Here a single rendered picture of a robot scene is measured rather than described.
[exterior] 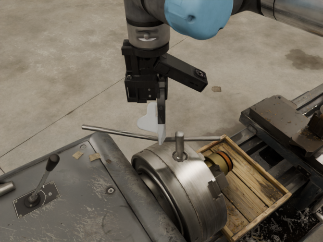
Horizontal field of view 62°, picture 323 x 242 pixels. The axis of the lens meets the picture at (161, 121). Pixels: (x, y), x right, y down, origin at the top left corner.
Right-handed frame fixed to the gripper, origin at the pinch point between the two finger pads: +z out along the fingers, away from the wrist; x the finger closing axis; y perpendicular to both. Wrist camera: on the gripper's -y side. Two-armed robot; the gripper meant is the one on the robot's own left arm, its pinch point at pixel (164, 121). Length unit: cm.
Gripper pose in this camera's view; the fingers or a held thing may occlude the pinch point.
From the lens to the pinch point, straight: 62.2
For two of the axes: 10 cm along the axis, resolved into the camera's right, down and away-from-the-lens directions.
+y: -10.0, 0.0, 0.6
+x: -0.4, 6.8, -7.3
